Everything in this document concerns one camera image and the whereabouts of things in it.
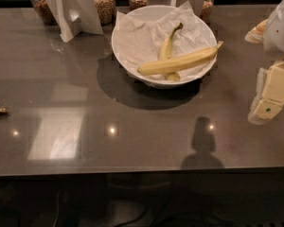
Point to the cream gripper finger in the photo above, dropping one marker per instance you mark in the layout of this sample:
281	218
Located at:
256	34
269	100

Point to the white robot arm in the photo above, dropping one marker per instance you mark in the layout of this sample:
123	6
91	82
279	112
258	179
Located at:
273	41

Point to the small greenish banana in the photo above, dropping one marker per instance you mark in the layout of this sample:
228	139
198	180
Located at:
166	52

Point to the white ceramic bowl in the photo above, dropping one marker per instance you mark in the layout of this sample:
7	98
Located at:
167	32

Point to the far right grain jar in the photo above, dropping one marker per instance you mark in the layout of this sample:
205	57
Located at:
206	9

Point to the white paper napkin liner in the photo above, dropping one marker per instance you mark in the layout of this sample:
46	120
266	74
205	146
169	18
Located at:
138	41

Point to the left white paper stand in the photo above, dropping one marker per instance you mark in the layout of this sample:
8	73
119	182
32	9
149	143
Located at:
74	17

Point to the far left grain jar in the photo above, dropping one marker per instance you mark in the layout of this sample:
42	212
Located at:
43	11

